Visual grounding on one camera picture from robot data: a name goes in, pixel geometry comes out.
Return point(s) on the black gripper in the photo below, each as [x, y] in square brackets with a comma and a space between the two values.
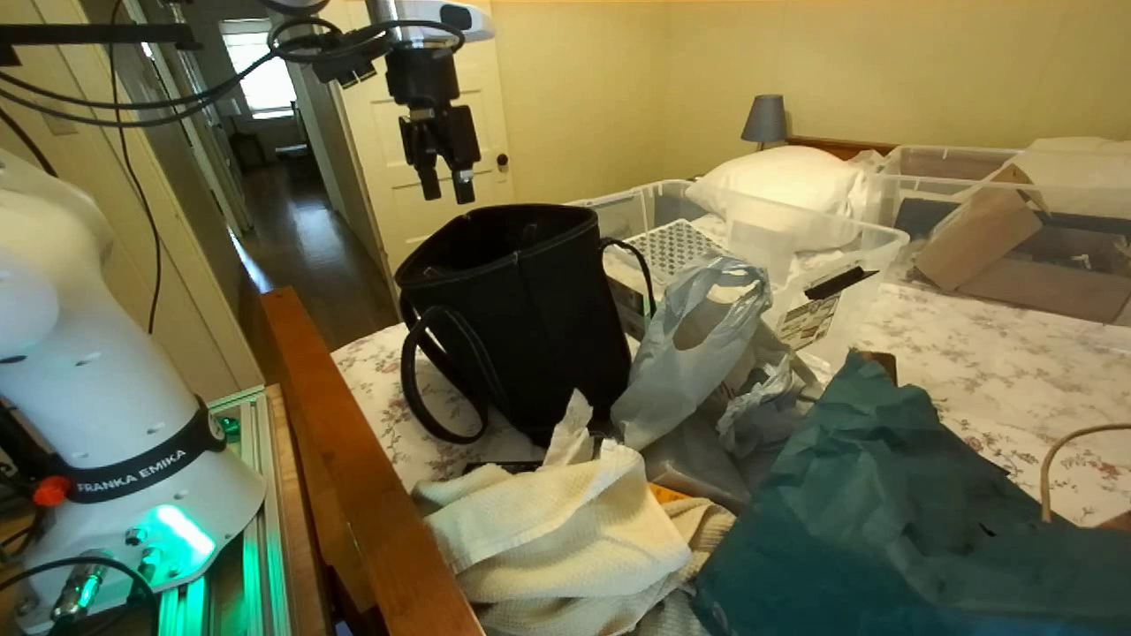
[423, 78]

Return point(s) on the floral bedspread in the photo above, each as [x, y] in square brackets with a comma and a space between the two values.
[1001, 364]

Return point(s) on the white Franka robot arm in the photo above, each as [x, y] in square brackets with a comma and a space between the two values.
[92, 356]

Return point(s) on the grey table lamp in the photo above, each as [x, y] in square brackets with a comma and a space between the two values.
[764, 117]

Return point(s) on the white pillow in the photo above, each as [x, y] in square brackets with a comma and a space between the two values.
[781, 177]

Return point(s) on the wooden bed frame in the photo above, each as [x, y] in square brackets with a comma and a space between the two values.
[340, 472]

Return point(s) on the teal cloth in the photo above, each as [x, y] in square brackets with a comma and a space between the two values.
[896, 533]

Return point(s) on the grey plastic shopping bag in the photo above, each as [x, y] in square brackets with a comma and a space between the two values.
[691, 356]

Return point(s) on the green-lit robot base platform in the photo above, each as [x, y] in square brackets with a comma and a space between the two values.
[252, 567]

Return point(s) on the grey cloth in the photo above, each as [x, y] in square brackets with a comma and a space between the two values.
[736, 443]

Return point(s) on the cream cloth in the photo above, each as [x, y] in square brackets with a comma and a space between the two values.
[553, 543]

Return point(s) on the black metal stand bar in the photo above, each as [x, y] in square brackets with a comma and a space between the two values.
[92, 36]

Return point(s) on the wooden headboard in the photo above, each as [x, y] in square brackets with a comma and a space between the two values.
[843, 145]

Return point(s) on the white door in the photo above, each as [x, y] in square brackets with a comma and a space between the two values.
[377, 177]

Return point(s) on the brown cardboard box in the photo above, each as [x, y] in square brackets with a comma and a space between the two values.
[982, 241]

